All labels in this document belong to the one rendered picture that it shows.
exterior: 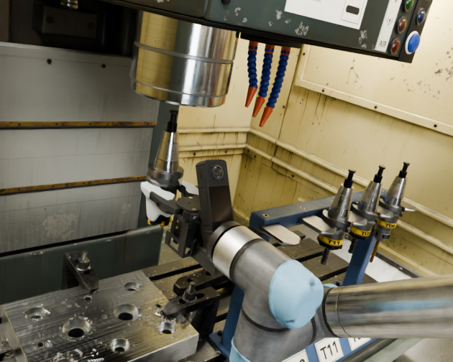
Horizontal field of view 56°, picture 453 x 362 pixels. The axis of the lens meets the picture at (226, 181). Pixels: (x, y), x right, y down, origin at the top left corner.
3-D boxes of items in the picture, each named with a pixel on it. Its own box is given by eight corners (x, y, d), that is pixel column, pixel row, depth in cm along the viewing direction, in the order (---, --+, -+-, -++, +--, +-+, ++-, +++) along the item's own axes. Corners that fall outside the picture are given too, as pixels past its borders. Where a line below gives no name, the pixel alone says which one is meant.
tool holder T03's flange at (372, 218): (355, 209, 100) (359, 200, 99) (380, 220, 97) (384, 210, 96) (345, 215, 95) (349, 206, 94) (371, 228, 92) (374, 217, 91)
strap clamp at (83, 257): (98, 323, 91) (104, 264, 86) (83, 328, 89) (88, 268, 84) (75, 289, 100) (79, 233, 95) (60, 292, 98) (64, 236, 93)
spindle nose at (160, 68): (176, 83, 80) (186, 16, 76) (244, 106, 72) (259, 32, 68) (107, 83, 68) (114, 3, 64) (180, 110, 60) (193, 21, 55)
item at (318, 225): (341, 233, 84) (342, 230, 84) (324, 238, 80) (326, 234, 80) (313, 217, 89) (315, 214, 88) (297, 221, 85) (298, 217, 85)
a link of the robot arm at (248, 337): (303, 368, 65) (323, 310, 61) (250, 400, 58) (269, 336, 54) (267, 335, 70) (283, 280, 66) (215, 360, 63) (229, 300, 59)
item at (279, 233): (305, 243, 77) (306, 240, 77) (285, 249, 73) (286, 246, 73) (277, 225, 82) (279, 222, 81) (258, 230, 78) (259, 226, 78)
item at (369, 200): (360, 202, 98) (370, 175, 95) (379, 210, 95) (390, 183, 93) (353, 206, 94) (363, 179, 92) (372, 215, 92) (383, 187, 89)
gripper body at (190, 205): (160, 240, 71) (203, 280, 63) (167, 194, 68) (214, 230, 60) (196, 233, 76) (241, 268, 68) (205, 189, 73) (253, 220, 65)
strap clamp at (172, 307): (212, 335, 95) (225, 279, 90) (162, 355, 87) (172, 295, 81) (203, 325, 97) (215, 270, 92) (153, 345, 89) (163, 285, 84)
